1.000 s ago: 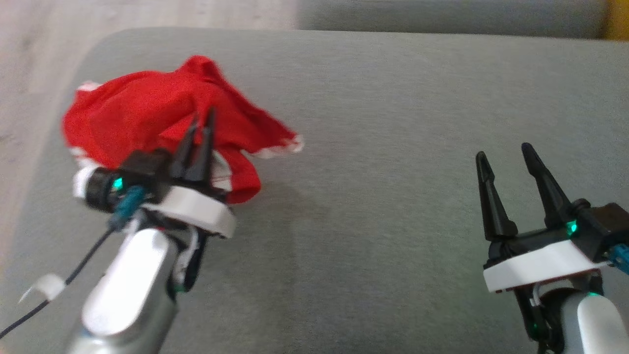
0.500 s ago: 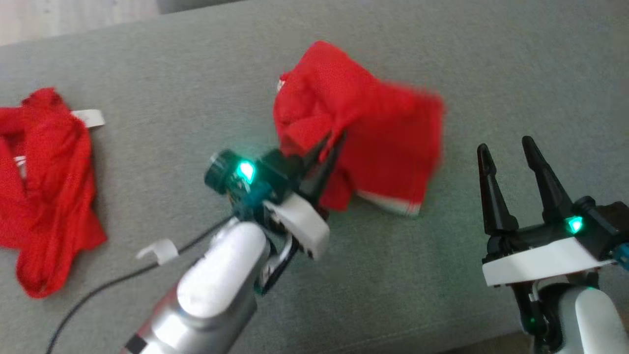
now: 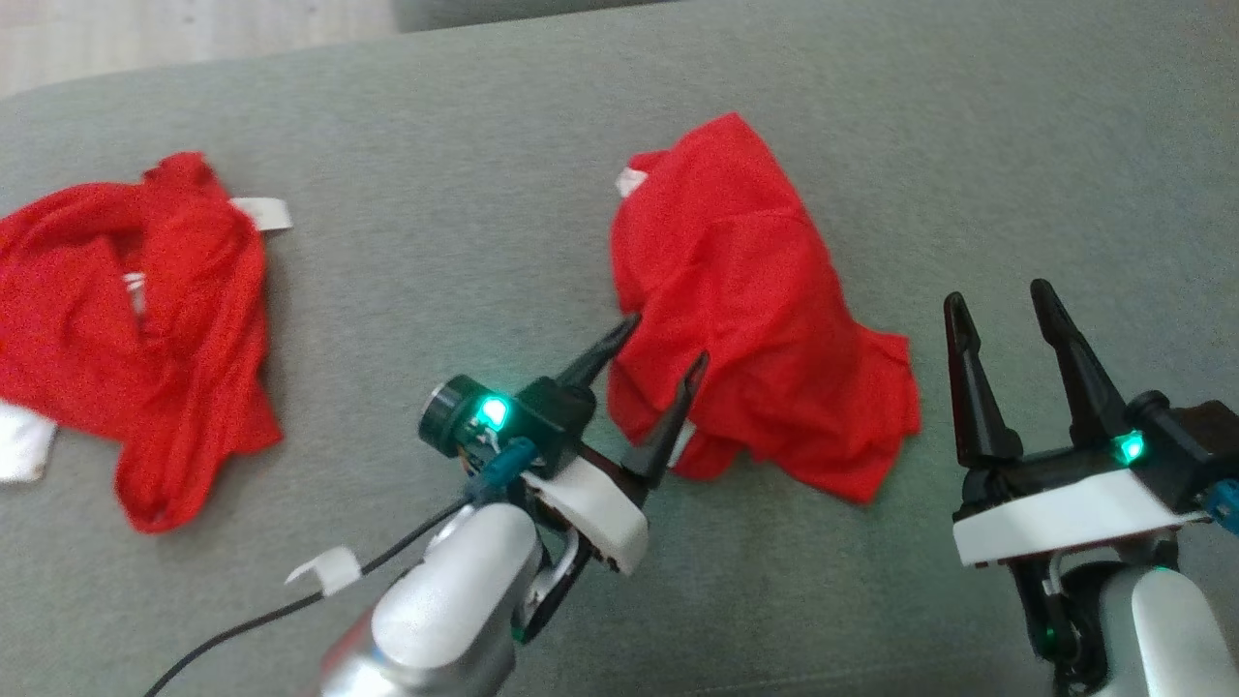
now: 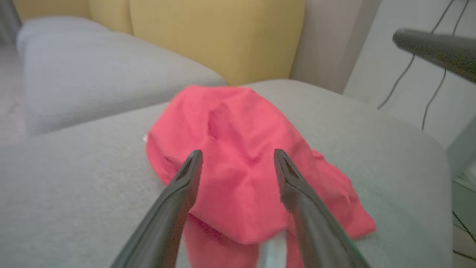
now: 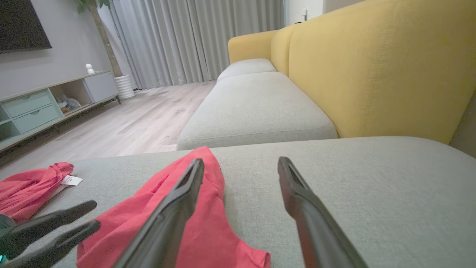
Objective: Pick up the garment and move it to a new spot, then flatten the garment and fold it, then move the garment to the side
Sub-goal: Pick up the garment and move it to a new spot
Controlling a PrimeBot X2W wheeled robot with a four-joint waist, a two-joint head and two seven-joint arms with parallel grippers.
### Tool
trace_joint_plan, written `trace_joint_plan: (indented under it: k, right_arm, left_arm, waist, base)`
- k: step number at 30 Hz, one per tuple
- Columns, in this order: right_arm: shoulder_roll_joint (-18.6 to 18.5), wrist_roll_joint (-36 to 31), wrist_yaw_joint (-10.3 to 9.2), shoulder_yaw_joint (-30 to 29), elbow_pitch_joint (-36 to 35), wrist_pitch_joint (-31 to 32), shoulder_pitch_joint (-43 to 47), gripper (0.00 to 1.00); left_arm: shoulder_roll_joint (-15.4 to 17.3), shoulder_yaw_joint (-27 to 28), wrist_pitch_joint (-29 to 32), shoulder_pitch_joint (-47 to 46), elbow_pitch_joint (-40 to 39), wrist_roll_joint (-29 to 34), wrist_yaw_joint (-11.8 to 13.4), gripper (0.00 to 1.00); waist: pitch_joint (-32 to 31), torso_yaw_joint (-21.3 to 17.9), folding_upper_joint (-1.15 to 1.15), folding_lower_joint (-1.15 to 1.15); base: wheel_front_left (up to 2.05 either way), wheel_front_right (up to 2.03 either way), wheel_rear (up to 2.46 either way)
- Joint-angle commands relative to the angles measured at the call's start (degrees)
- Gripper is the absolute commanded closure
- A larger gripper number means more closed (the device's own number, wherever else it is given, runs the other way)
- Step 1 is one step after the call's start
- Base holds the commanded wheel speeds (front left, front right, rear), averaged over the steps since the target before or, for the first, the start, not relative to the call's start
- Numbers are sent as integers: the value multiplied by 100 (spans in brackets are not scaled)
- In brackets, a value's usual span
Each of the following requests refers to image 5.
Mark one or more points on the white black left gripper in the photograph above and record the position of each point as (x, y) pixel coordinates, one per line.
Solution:
(6, 234)

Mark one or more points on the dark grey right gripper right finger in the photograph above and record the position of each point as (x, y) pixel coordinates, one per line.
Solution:
(316, 223)

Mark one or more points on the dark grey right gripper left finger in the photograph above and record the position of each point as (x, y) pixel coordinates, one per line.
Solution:
(167, 223)

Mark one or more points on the red garment with white waistband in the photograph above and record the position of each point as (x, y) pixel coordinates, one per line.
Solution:
(208, 238)

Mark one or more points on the large grey sofa chaise cushion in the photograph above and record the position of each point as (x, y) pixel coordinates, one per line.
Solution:
(390, 193)

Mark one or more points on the pale green TV cabinet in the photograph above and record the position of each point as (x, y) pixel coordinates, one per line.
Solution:
(29, 109)

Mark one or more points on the grey sofa seat cushion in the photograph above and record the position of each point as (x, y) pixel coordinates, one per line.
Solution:
(256, 111)
(247, 67)

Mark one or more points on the clutter in cabinet shelf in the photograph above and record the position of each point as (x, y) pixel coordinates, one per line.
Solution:
(68, 103)

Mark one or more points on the white ribbed plant pot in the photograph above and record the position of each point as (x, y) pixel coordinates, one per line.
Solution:
(125, 87)

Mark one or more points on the small white figurine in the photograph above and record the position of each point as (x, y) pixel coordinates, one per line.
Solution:
(89, 69)

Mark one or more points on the wide yellow sofa back cushion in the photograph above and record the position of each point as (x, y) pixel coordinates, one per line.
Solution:
(383, 67)

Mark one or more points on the narrow yellow sofa back cushion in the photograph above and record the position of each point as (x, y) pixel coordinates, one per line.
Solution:
(280, 48)

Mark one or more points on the grey pleated curtain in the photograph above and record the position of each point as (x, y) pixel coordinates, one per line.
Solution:
(186, 41)

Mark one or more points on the yellow sofa armrest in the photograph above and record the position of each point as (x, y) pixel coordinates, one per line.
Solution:
(251, 44)

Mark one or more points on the indoor plant with brown trunk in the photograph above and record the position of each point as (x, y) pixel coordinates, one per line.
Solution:
(106, 41)

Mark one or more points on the black wall television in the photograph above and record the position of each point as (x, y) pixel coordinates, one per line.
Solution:
(20, 22)

